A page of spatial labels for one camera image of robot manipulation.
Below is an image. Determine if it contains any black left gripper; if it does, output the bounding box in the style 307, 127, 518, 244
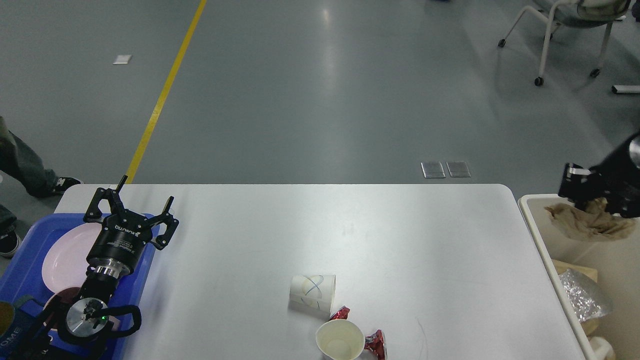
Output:
82, 174, 179, 279

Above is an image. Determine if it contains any brown paper bag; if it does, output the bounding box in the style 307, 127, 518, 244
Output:
551, 259, 601, 337

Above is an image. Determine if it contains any blue plastic tray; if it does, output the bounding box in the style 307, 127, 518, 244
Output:
0, 213, 156, 360

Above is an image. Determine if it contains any white paper cup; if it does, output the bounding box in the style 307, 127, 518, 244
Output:
315, 319, 365, 360

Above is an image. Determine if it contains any red foil wrapper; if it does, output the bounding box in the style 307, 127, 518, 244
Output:
328, 306, 388, 360

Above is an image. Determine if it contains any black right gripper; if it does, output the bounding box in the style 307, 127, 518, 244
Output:
558, 132, 640, 219

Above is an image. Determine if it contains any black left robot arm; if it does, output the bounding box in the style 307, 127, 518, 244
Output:
7, 176, 179, 360

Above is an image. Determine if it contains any left metal floor socket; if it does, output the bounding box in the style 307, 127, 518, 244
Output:
420, 161, 447, 179

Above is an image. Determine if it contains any white office chair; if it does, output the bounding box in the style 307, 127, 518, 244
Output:
497, 0, 631, 87

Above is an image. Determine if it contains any metal floor socket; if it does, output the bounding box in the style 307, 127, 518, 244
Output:
446, 161, 472, 178
420, 161, 447, 179

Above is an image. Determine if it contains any person's far leg and shoe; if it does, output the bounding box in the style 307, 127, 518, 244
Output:
0, 117, 83, 198

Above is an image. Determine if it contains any dark blue mug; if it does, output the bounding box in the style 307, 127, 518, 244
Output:
0, 294, 45, 360

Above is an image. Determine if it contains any white paper scrap on floor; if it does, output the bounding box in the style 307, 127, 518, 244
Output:
112, 54, 133, 65

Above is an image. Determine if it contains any person's near leg and shoe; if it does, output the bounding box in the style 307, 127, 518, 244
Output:
0, 205, 23, 259

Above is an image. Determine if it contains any right metal floor socket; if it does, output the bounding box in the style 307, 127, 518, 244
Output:
446, 161, 472, 178

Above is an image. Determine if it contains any white bar on floor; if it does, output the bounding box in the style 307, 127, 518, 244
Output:
611, 84, 640, 95

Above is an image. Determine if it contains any pink plate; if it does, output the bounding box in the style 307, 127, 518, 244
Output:
41, 223, 102, 293

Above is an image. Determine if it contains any aluminium foil tray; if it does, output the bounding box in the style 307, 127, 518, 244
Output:
558, 268, 614, 323

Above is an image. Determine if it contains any beige plastic bin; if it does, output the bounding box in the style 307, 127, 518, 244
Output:
518, 194, 640, 360

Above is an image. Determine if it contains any person's leg and shoe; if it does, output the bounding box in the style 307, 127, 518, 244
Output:
0, 205, 23, 259
0, 117, 83, 198

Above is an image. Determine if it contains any patterned paper cup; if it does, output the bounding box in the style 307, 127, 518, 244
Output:
289, 275, 336, 315

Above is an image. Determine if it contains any brown paper ball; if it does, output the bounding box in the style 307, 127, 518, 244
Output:
544, 197, 638, 242

